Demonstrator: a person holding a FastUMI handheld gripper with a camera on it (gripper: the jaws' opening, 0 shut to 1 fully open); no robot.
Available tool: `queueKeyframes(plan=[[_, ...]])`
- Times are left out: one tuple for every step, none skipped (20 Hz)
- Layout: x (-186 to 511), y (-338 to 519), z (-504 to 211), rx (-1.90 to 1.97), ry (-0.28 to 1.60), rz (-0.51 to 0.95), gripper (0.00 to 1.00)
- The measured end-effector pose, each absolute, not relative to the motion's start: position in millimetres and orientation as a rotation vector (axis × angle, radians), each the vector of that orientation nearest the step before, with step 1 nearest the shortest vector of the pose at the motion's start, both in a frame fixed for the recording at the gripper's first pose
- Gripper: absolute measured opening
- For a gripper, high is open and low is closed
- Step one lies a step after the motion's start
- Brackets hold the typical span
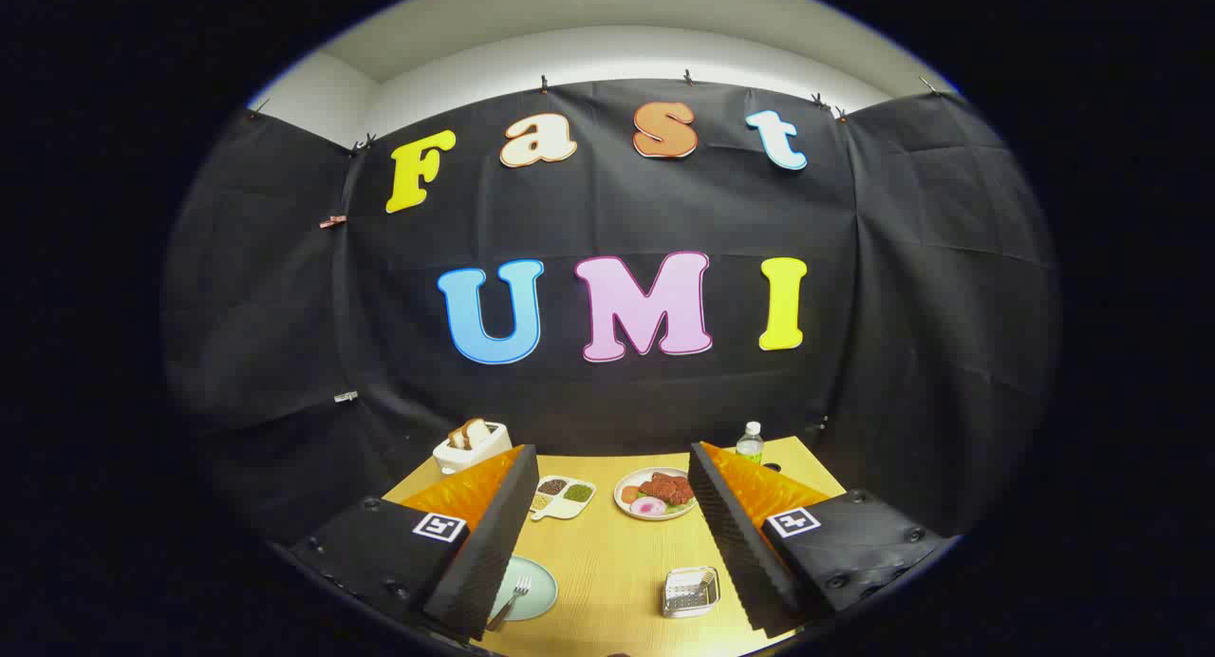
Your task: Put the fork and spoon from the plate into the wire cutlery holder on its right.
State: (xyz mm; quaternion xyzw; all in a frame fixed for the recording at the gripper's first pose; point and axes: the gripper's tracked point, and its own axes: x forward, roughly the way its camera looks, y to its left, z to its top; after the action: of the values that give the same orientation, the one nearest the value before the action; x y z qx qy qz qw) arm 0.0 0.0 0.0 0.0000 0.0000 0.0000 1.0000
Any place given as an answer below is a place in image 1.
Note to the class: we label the white divided dish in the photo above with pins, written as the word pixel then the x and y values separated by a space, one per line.
pixel 572 507

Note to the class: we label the brown meat slices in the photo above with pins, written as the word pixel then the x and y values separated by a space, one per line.
pixel 666 488

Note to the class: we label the red cloth clip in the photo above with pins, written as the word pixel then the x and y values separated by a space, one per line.
pixel 332 222

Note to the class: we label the pink round food slice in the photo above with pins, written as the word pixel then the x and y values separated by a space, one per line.
pixel 648 506

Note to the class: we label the toasted bread slice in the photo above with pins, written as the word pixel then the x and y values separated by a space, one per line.
pixel 477 432
pixel 457 439

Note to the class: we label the white toaster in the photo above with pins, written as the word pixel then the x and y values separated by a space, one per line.
pixel 475 458

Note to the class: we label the teal round plate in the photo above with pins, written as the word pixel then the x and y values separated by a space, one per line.
pixel 539 591

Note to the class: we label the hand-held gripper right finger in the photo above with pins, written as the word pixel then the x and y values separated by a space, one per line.
pixel 736 543

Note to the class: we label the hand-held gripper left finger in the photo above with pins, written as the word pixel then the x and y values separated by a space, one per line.
pixel 494 543

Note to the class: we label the white food plate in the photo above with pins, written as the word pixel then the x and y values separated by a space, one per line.
pixel 628 477

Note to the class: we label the green label water bottle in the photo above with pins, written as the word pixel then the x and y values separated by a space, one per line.
pixel 750 446

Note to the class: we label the orange carrot piece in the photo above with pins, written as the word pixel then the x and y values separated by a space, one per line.
pixel 630 494

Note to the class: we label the pile of green beans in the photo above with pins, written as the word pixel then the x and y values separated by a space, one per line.
pixel 579 493

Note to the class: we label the pile of dark beans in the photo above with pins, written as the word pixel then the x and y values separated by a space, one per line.
pixel 552 486

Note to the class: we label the green lettuce leaf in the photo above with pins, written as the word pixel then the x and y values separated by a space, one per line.
pixel 679 508

